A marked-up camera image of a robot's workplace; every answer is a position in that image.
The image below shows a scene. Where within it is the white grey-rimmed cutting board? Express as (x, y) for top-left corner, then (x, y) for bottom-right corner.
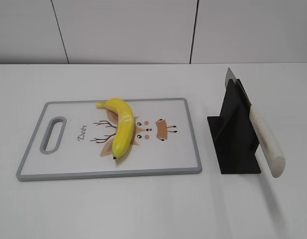
(16, 98), (202, 181)

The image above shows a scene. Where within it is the black knife stand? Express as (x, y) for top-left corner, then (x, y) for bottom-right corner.
(207, 79), (261, 174)

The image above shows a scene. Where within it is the yellow plastic banana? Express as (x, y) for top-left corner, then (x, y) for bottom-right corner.
(96, 98), (135, 159)

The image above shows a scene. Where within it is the white-handled kitchen knife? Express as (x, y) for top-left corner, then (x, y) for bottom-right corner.
(225, 68), (286, 178)

